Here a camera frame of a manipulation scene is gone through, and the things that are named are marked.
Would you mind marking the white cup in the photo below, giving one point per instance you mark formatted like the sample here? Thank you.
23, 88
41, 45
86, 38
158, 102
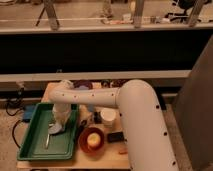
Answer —
108, 116

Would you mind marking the orange carrot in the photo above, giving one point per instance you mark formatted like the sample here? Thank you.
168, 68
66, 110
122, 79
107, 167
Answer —
122, 152

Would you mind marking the yellow apple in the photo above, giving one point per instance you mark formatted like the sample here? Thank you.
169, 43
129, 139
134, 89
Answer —
93, 140

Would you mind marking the black handled utensil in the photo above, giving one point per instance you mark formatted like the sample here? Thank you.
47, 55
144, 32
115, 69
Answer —
84, 124

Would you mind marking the green plastic tray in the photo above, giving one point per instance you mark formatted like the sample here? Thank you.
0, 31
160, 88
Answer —
61, 146

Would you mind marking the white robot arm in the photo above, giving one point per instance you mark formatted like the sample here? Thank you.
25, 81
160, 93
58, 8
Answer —
147, 138

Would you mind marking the blue power box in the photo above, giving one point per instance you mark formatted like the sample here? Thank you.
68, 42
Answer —
28, 112

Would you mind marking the red bowl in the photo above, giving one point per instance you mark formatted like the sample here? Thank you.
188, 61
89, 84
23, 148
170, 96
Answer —
82, 141

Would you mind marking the dark purple bowl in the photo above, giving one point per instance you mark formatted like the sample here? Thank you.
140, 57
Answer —
85, 83

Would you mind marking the small metal can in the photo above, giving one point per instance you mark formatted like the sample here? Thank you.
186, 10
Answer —
105, 83

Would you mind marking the silver spoon in tray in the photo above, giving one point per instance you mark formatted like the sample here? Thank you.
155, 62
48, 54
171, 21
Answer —
48, 135

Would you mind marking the wooden table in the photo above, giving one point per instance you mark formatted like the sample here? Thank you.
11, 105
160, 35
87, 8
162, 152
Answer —
107, 159

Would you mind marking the black rectangular sponge block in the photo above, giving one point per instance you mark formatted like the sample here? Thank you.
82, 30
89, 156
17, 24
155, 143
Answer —
115, 137

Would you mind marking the blue small cup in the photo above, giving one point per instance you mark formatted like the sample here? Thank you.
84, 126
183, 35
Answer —
91, 108

